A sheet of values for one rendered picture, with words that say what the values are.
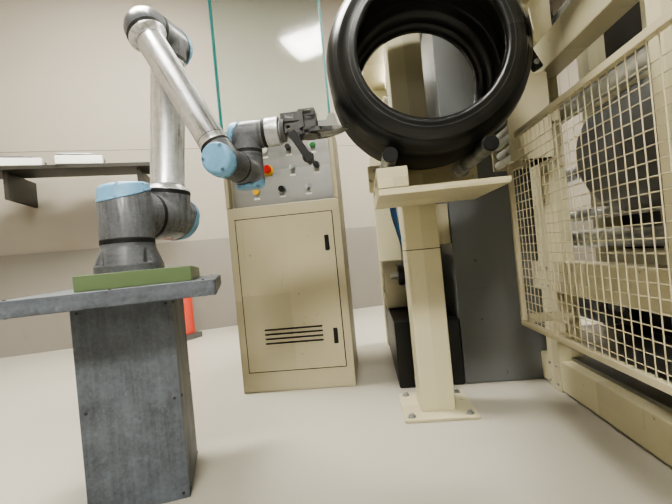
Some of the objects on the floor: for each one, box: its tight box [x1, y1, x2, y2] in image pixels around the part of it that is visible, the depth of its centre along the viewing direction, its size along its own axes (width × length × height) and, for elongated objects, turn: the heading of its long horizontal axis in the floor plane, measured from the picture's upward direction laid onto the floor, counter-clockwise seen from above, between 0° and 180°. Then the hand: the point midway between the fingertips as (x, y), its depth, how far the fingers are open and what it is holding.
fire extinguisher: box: [183, 297, 202, 341], centre depth 347 cm, size 24×24×56 cm
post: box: [383, 33, 456, 412], centre depth 151 cm, size 13×13×250 cm
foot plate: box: [398, 389, 481, 423], centre depth 151 cm, size 27×27×2 cm
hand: (344, 130), depth 121 cm, fingers closed
